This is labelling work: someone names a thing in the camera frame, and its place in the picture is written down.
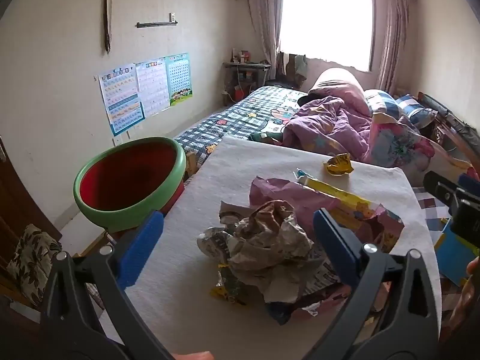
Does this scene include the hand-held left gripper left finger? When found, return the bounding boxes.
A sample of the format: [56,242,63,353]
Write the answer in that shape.
[39,210,177,360]

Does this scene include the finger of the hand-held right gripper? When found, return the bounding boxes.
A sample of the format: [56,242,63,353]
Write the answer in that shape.
[457,173,480,197]
[423,170,464,211]

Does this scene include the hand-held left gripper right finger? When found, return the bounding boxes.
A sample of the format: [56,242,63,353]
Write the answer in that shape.
[300,208,441,360]

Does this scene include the orange yellow snack wrapper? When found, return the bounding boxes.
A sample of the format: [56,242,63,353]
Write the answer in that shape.
[294,169,387,223]

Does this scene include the red basin with green rim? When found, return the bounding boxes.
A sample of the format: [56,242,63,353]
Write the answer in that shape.
[73,137,187,233]

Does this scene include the yellow black-print wrapper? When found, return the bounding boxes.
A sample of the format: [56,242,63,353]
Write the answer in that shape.
[323,153,355,176]

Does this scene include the pink plastic bag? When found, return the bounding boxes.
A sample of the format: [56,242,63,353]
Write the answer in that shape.
[249,175,406,259]

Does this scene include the dark blue floral wrapper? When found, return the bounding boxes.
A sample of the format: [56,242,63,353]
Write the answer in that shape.
[264,299,312,326]

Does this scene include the yellow foil snack wrapper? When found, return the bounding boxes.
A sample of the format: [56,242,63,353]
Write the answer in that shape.
[210,262,263,306]

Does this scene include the person's right hand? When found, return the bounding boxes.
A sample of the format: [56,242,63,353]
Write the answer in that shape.
[466,256,480,285]

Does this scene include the brown plaid blanket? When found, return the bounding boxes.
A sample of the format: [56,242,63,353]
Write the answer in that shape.
[412,187,452,233]

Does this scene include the floral quilt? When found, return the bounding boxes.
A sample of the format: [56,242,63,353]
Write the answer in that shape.
[365,112,473,181]

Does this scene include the dark wooden headboard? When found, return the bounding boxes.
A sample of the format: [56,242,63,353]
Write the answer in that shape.
[418,92,480,160]

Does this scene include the blue plaid pillow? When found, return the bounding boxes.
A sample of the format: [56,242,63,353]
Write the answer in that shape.
[365,89,399,114]
[394,95,437,129]

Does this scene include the floral chair cushion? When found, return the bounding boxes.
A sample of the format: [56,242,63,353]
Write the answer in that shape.
[7,224,62,308]

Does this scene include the white towel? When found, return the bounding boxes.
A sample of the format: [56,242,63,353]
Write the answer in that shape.
[101,135,443,360]

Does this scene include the purple star quilt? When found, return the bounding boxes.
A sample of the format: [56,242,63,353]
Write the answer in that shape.
[281,95,376,164]

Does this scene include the rolled pink quilt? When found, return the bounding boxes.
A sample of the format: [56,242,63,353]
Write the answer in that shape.
[308,67,372,117]

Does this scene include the beige curtain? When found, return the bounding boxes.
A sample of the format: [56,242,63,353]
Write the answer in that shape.
[244,0,286,79]
[375,0,410,94]

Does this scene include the plaid cartoon bed sheet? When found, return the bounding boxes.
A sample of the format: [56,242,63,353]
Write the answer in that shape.
[174,85,312,166]

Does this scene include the dark hanging clothes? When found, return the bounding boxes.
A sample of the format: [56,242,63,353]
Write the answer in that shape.
[277,52,309,83]

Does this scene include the small grey desk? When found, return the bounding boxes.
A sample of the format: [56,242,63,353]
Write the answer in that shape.
[222,49,271,106]

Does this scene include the bright window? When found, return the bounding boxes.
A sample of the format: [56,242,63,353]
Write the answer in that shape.
[277,0,376,72]

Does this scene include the blue-framed wall poster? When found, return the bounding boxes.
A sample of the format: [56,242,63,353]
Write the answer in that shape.
[98,63,146,137]

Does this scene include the white pink wall poster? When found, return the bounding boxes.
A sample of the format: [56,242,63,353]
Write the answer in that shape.
[135,58,170,118]

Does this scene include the green-framed wall poster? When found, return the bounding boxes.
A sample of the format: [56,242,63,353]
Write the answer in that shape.
[165,53,195,106]

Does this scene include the black wall rail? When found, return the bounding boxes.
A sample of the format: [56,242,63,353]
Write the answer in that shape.
[136,13,178,29]

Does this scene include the dark wall-hung stick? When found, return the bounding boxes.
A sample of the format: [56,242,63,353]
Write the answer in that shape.
[97,0,114,54]

